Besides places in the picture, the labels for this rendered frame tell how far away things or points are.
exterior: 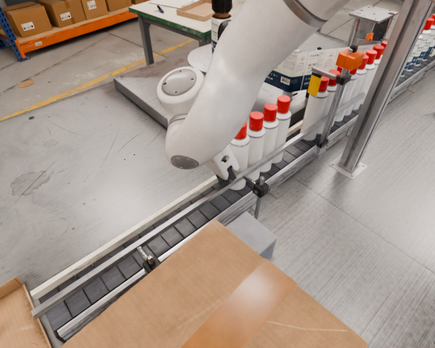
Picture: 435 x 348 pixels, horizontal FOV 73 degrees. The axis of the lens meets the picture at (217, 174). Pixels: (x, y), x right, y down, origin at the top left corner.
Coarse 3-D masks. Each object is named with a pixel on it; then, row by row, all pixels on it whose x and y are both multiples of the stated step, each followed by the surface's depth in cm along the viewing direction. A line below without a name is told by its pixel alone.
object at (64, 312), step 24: (408, 72) 126; (312, 144) 93; (240, 192) 79; (168, 216) 74; (192, 216) 74; (168, 240) 69; (96, 264) 65; (120, 264) 65; (96, 288) 61; (48, 312) 58; (72, 312) 58
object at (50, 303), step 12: (360, 96) 98; (324, 120) 88; (288, 144) 80; (252, 168) 74; (240, 180) 73; (216, 192) 68; (192, 204) 66; (204, 204) 67; (180, 216) 64; (156, 228) 61; (168, 228) 63; (144, 240) 59; (120, 252) 58; (132, 252) 58; (108, 264) 56; (84, 276) 54; (96, 276) 55; (72, 288) 53; (48, 300) 51; (60, 300) 52; (36, 312) 50
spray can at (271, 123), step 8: (272, 104) 72; (264, 112) 72; (272, 112) 71; (264, 120) 73; (272, 120) 72; (272, 128) 73; (272, 136) 75; (264, 144) 77; (272, 144) 77; (264, 152) 78; (264, 168) 83
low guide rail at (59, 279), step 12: (288, 132) 92; (216, 180) 79; (192, 192) 75; (168, 204) 72; (180, 204) 73; (156, 216) 69; (132, 228) 67; (144, 228) 69; (120, 240) 65; (96, 252) 63; (108, 252) 65; (72, 264) 61; (84, 264) 62; (60, 276) 59; (36, 288) 57; (48, 288) 58
